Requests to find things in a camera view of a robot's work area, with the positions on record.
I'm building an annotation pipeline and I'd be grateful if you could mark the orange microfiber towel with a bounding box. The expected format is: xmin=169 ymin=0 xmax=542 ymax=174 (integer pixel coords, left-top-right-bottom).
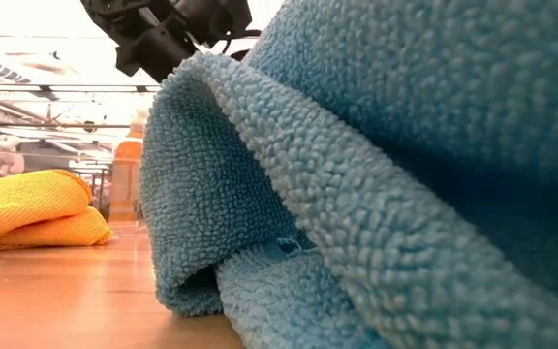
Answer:
xmin=0 ymin=168 xmax=114 ymax=253

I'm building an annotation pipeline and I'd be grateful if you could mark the blue microfiber towel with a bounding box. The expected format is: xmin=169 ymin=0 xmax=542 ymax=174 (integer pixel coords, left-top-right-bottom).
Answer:
xmin=139 ymin=0 xmax=558 ymax=349

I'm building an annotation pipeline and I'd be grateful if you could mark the orange spray bottle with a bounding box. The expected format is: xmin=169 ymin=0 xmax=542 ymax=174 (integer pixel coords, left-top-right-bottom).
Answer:
xmin=108 ymin=110 xmax=150 ymax=225

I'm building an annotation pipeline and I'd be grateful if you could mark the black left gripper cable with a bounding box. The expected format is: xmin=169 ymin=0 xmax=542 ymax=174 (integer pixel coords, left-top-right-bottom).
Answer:
xmin=220 ymin=28 xmax=264 ymax=62

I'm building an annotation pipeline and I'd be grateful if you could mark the long ceiling light rail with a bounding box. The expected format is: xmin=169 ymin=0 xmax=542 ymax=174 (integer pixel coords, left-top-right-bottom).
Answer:
xmin=0 ymin=82 xmax=162 ymax=94

